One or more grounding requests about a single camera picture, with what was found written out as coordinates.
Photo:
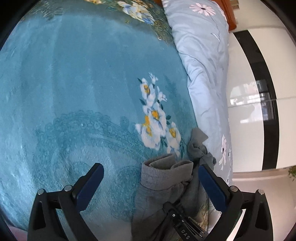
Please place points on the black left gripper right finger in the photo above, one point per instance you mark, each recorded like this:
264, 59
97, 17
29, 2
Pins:
230, 201

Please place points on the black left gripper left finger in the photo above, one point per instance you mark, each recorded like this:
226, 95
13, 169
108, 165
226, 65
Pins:
44, 223

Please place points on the grey sweatshirt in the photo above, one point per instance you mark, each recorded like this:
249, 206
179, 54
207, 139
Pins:
164, 179

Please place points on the green potted plant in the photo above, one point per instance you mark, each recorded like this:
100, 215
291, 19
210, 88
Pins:
292, 172

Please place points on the white black glossy wardrobe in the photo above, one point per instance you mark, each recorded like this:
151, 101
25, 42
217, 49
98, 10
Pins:
261, 99

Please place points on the teal floral blanket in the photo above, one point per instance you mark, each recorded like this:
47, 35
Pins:
85, 82

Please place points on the light blue daisy duvet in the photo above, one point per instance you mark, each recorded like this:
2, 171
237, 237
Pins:
201, 35

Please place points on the orange wooden headboard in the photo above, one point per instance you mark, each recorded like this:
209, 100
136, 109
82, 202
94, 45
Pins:
229, 14

